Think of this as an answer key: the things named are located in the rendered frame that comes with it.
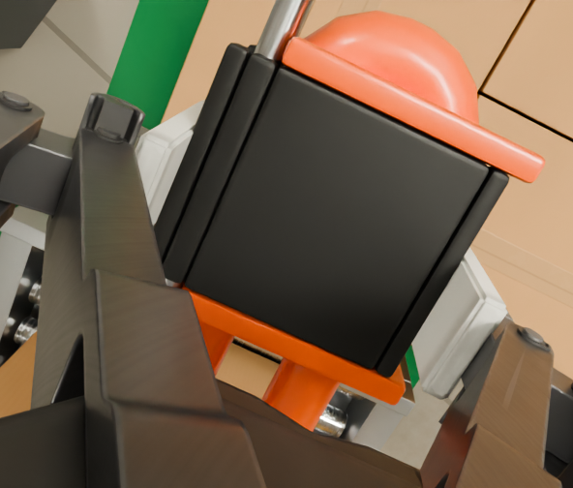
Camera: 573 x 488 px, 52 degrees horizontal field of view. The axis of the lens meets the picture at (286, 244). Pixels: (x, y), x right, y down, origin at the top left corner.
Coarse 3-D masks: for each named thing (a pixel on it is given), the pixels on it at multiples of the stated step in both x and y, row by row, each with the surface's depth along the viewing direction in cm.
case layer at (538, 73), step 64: (256, 0) 81; (320, 0) 80; (384, 0) 80; (448, 0) 79; (512, 0) 79; (192, 64) 85; (512, 64) 81; (512, 128) 84; (512, 192) 87; (512, 256) 91
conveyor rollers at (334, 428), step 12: (36, 288) 99; (36, 300) 99; (24, 324) 102; (36, 324) 103; (24, 336) 102; (252, 348) 99; (276, 360) 100; (360, 396) 101; (336, 408) 106; (324, 420) 103; (336, 420) 104; (324, 432) 104; (336, 432) 104
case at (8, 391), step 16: (32, 336) 78; (16, 352) 74; (32, 352) 75; (240, 352) 97; (0, 368) 71; (16, 368) 72; (32, 368) 73; (224, 368) 91; (240, 368) 93; (256, 368) 95; (272, 368) 97; (0, 384) 68; (16, 384) 70; (32, 384) 71; (240, 384) 89; (256, 384) 91; (0, 400) 67; (16, 400) 68; (0, 416) 65
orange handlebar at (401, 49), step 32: (320, 32) 16; (352, 32) 16; (384, 32) 16; (416, 32) 16; (384, 64) 16; (416, 64) 16; (448, 64) 16; (448, 96) 16; (224, 352) 20; (288, 384) 20; (320, 384) 19; (288, 416) 20; (320, 416) 20
